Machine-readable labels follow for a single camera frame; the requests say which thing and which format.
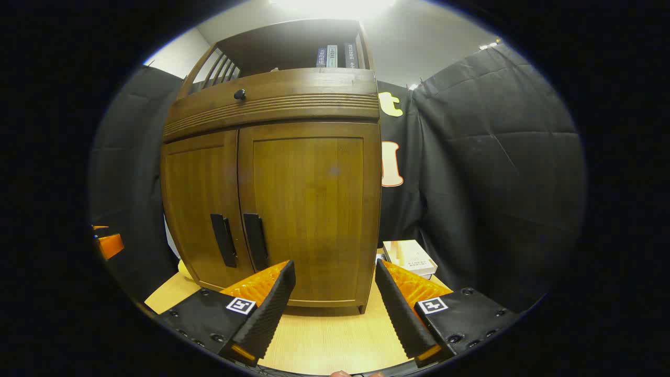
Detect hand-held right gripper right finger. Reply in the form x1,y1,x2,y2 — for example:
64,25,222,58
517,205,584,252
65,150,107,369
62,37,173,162
375,259,521,368

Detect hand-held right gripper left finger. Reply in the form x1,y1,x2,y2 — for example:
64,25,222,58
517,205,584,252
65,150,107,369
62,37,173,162
156,260,296,367

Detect black door handle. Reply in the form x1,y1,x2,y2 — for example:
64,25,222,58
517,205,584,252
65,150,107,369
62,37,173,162
243,213,270,272
210,213,238,269

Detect wooden cabinet door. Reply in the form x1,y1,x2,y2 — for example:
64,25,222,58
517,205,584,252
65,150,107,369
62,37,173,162
238,121,380,307
160,130,254,291

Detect brown wooden shoe cabinet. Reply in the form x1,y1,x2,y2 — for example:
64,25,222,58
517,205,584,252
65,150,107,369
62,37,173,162
160,19,383,315

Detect ribbed wooden cabinet drawer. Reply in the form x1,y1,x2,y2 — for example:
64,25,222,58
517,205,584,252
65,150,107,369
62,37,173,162
162,68,380,142

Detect black backdrop cloth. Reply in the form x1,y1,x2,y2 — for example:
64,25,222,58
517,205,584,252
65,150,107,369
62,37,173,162
89,42,586,315

